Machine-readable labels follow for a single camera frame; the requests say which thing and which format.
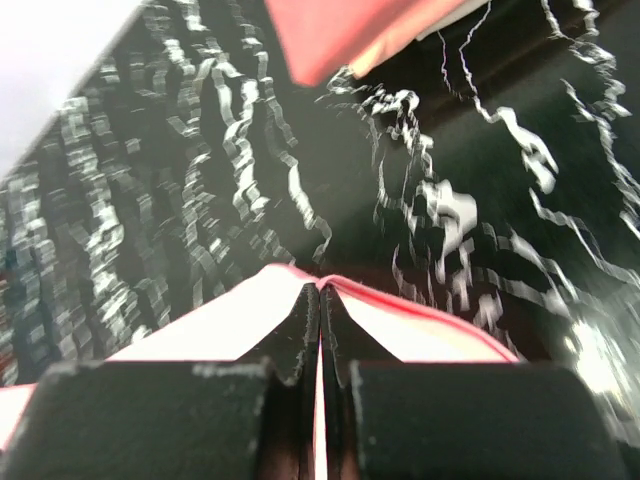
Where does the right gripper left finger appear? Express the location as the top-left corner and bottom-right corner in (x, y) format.
(1, 284), (320, 479)

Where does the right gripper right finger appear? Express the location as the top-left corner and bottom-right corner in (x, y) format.
(320, 287), (630, 479)

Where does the pink t-shirt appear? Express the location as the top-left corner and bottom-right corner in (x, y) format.
(1, 265), (515, 479)

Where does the dark red folded shirt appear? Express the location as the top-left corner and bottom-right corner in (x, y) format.
(265, 0), (464, 86)

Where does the peach folded shirt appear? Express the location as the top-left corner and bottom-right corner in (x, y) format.
(348, 28), (420, 78)

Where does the white folded shirt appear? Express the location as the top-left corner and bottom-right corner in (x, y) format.
(415, 0), (488, 41)

